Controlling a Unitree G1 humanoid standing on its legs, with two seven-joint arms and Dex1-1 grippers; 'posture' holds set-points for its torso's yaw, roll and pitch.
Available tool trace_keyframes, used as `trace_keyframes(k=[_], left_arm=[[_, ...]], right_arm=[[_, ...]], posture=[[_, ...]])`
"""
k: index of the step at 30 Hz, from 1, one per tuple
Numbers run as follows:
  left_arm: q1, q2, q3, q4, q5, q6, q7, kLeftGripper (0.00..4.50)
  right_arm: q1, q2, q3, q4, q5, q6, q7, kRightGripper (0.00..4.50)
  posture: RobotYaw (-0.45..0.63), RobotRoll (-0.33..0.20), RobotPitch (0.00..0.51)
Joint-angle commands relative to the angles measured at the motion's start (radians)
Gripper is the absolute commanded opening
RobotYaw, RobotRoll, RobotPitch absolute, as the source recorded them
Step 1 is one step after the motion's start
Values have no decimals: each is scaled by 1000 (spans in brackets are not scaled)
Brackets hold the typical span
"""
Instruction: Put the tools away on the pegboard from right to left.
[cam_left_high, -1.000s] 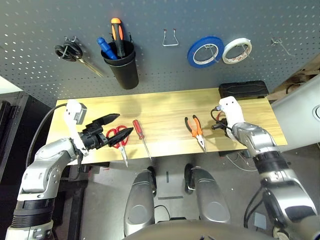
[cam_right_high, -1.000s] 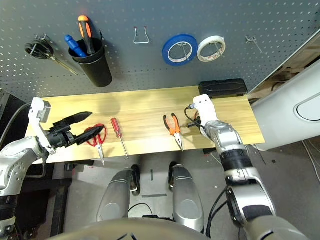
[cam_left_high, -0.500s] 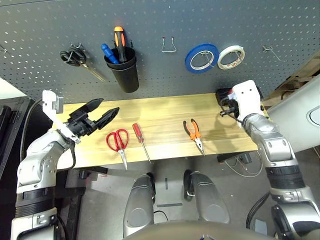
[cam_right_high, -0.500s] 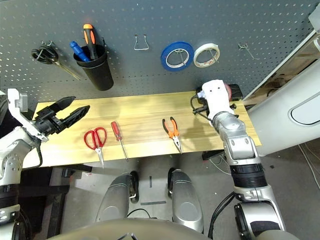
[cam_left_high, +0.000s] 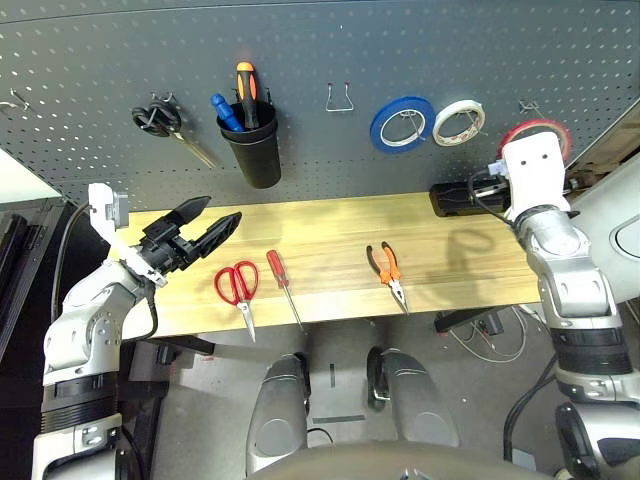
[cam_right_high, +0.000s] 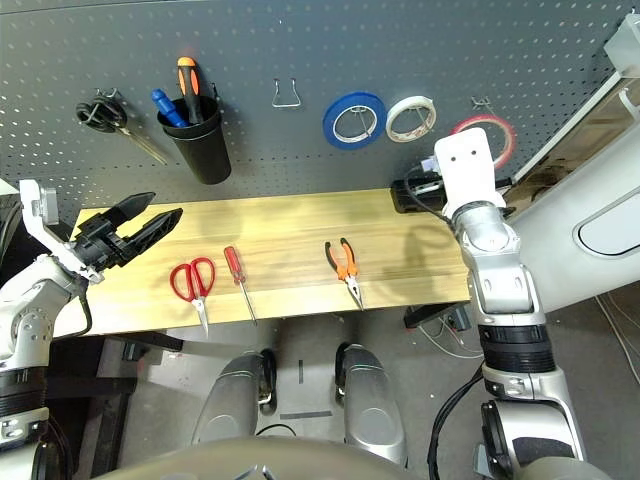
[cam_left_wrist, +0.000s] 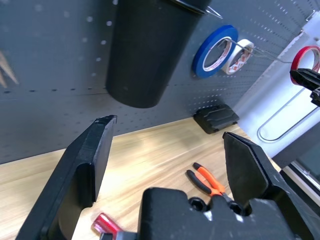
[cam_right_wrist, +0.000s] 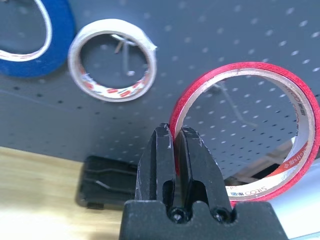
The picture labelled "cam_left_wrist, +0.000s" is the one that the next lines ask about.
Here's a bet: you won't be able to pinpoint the red tape roll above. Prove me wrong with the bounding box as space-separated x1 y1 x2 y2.
289 45 320 85

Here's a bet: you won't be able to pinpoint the dark grey perforated pegboard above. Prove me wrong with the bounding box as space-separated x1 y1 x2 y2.
0 0 316 166

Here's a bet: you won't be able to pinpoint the black plastic cup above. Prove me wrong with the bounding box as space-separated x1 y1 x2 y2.
104 0 213 109

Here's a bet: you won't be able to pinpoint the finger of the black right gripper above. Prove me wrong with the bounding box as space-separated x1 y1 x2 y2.
289 67 320 88
309 86 320 108

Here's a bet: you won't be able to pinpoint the translucent plastic bin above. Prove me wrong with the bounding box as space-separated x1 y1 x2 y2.
301 16 320 43

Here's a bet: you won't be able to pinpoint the blue tape roll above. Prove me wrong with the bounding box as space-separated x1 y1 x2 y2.
191 24 239 79

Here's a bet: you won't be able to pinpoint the white tape roll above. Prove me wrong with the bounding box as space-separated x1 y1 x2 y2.
221 38 256 75

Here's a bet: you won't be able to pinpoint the orange black pliers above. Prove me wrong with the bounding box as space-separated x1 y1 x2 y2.
186 162 236 205

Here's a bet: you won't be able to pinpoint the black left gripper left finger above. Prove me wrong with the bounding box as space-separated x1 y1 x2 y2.
16 114 118 240

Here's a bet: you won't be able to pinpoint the black plastic tool case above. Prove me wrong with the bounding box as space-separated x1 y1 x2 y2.
193 103 241 135

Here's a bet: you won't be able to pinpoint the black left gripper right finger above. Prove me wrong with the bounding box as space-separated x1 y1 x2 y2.
222 131 315 240

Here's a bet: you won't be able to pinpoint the red handled screwdriver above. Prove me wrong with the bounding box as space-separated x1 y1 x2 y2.
92 212 121 235

